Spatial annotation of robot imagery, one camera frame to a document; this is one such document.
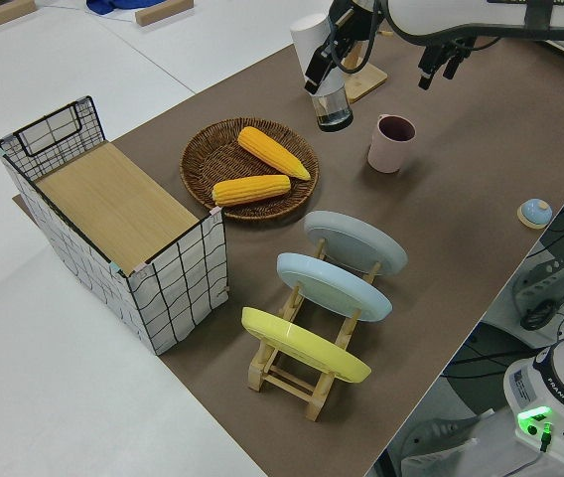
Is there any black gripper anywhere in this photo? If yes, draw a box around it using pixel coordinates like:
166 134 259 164
304 0 380 93
418 35 477 90

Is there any wooden mug tree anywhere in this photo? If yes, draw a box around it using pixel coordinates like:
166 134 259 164
341 29 393 104

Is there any grey plate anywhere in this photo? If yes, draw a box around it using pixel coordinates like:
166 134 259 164
303 210 407 278

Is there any yellow plate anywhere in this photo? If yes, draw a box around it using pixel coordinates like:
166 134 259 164
240 306 372 384

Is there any wooden board lid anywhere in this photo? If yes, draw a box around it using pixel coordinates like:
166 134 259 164
36 142 201 277

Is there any glass water bottle white cap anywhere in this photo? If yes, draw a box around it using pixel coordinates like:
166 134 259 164
290 14 354 134

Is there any round wicker basket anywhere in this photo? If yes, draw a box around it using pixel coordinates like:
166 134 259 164
179 116 321 222

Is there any light blue plate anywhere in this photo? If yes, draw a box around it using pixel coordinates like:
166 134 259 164
276 252 393 323

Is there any grey white stand foot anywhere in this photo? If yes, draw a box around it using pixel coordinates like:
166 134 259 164
385 411 492 477

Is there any pink mug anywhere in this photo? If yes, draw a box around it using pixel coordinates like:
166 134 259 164
366 113 417 174

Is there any yellow corn cob blunt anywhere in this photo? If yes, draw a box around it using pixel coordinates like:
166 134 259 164
211 174 292 208

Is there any blue service bell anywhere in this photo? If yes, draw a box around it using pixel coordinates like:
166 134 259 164
516 198 554 231

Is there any wooden plate rack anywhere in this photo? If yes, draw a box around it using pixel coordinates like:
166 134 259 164
246 238 382 422

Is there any white robot base green light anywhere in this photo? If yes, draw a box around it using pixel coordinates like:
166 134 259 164
503 277 564 456

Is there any blue cloth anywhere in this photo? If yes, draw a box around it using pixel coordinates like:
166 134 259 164
86 0 154 17

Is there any yellow corn cob pointed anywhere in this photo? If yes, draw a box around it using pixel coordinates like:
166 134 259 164
237 125 312 182

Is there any wire basket with grid liner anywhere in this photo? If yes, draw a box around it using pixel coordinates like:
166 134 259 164
0 95 230 357

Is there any black coiled cable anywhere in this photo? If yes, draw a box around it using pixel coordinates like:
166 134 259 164
519 300 559 332

